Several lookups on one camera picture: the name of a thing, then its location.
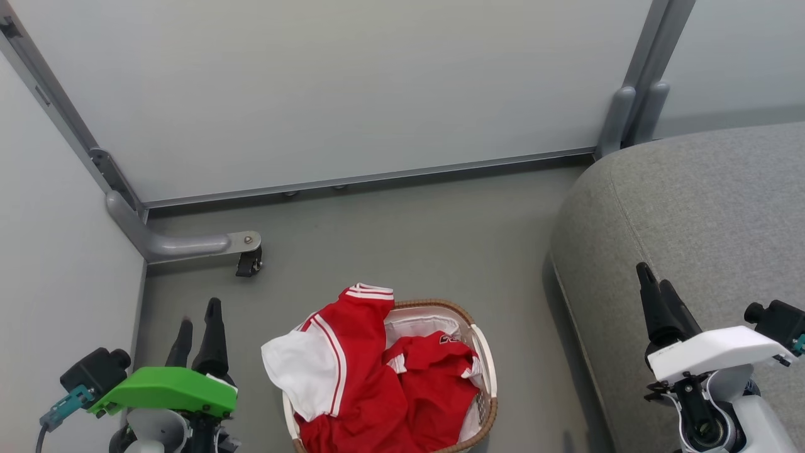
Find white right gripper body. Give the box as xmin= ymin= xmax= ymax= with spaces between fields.
xmin=646 ymin=325 xmax=799 ymax=385

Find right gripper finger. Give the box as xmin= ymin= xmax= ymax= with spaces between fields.
xmin=636 ymin=262 xmax=675 ymax=353
xmin=658 ymin=279 xmax=702 ymax=342

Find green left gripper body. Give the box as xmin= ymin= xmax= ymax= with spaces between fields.
xmin=87 ymin=366 xmax=239 ymax=420

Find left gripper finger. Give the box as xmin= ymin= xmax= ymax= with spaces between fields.
xmin=191 ymin=298 xmax=231 ymax=381
xmin=165 ymin=318 xmax=194 ymax=369

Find grey fabric sofa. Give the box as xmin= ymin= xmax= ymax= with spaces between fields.
xmin=550 ymin=121 xmax=805 ymax=453

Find black caster wheel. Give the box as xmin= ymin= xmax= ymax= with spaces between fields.
xmin=235 ymin=246 xmax=264 ymax=278

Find grey curved partition foot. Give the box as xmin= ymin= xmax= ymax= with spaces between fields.
xmin=105 ymin=190 xmax=262 ymax=264

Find red white striped jersey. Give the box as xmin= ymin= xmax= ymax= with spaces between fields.
xmin=260 ymin=282 xmax=411 ymax=453

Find woven white laundry basket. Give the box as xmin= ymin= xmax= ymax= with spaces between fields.
xmin=282 ymin=298 xmax=499 ymax=453

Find white basket liner cloth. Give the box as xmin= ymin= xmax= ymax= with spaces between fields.
xmin=382 ymin=308 xmax=485 ymax=444

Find red garment with logo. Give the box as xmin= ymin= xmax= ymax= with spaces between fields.
xmin=382 ymin=333 xmax=482 ymax=452

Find grey partition post with feet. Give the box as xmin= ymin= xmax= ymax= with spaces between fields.
xmin=594 ymin=0 xmax=697 ymax=159

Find grey partition bottom rail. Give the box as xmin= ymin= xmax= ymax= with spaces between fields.
xmin=140 ymin=147 xmax=597 ymax=210

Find grey partition corner post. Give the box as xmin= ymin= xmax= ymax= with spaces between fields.
xmin=0 ymin=14 xmax=150 ymax=222

